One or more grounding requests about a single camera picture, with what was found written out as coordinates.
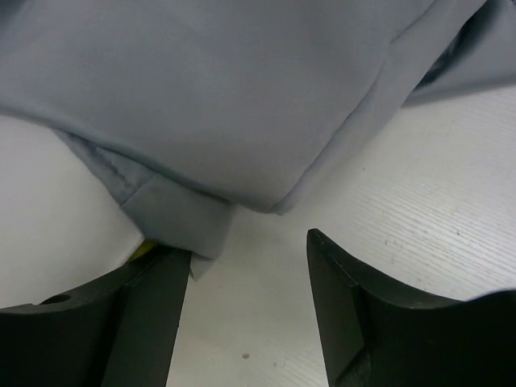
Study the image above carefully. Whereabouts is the grey pillowcase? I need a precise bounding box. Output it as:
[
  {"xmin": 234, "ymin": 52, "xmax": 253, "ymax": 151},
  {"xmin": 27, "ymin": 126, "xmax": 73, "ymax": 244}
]
[{"xmin": 1, "ymin": 1, "xmax": 515, "ymax": 277}]

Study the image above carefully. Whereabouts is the white pillow yellow edge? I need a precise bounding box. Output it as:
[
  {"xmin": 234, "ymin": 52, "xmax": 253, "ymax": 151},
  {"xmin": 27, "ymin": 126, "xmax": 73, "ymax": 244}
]
[{"xmin": 1, "ymin": 116, "xmax": 144, "ymax": 307}]

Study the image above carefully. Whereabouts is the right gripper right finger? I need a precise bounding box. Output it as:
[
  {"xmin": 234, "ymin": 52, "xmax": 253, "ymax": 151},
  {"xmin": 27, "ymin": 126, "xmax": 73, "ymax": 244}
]
[{"xmin": 306, "ymin": 229, "xmax": 515, "ymax": 386}]

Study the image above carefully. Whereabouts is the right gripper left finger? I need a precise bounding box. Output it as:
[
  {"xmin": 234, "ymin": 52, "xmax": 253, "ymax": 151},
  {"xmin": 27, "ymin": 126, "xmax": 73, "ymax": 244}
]
[{"xmin": 1, "ymin": 247, "xmax": 190, "ymax": 386}]

